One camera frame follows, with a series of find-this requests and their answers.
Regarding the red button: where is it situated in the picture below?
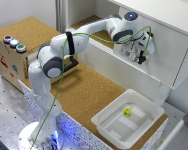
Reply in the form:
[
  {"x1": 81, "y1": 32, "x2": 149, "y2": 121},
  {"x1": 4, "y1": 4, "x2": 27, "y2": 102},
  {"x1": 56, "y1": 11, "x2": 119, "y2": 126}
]
[{"x1": 3, "y1": 34, "x2": 13, "y2": 45}]

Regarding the white plastic box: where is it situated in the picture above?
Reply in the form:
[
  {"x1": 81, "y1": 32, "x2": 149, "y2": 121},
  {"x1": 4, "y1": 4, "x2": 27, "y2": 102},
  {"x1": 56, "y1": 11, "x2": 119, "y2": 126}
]
[{"x1": 90, "y1": 88, "x2": 166, "y2": 150}]

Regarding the blue button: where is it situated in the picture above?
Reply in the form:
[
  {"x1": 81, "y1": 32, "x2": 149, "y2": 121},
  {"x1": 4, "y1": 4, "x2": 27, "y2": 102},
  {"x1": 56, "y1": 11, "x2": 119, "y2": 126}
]
[{"x1": 9, "y1": 38, "x2": 20, "y2": 49}]

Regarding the green button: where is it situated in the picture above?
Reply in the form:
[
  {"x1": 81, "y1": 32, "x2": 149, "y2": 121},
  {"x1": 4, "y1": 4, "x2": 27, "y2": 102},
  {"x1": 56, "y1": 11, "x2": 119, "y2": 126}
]
[{"x1": 15, "y1": 43, "x2": 27, "y2": 54}]

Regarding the white cabinet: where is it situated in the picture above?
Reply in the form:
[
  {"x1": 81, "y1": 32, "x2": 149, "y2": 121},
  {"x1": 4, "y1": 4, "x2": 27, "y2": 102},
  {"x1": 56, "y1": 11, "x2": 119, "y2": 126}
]
[{"x1": 65, "y1": 0, "x2": 188, "y2": 108}]

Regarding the wooden drawer box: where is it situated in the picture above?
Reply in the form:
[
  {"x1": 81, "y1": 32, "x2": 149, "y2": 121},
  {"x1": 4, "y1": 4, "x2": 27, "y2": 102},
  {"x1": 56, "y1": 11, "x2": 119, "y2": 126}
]
[{"x1": 0, "y1": 16, "x2": 79, "y2": 92}]

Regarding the green cable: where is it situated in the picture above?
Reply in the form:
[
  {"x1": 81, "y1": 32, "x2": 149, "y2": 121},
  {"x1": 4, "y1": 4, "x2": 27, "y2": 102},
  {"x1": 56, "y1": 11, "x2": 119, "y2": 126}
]
[{"x1": 28, "y1": 25, "x2": 154, "y2": 150}]

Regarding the yellow block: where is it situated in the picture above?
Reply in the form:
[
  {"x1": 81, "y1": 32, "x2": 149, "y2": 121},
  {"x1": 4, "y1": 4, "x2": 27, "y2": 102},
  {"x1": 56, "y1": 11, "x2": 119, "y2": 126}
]
[{"x1": 123, "y1": 107, "x2": 132, "y2": 117}]

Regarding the black drawer handle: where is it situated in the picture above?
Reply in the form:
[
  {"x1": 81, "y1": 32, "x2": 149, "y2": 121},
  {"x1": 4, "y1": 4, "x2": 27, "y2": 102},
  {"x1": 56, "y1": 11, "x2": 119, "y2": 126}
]
[{"x1": 62, "y1": 56, "x2": 80, "y2": 73}]

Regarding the white sliding door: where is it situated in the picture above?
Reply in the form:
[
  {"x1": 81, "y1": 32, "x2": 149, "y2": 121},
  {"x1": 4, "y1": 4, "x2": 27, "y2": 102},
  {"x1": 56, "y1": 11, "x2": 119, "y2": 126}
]
[{"x1": 113, "y1": 6, "x2": 188, "y2": 90}]

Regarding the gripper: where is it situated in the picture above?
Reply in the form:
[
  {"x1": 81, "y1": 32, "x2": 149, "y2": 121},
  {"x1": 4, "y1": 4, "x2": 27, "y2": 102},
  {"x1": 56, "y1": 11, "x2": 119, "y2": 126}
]
[{"x1": 119, "y1": 31, "x2": 156, "y2": 63}]

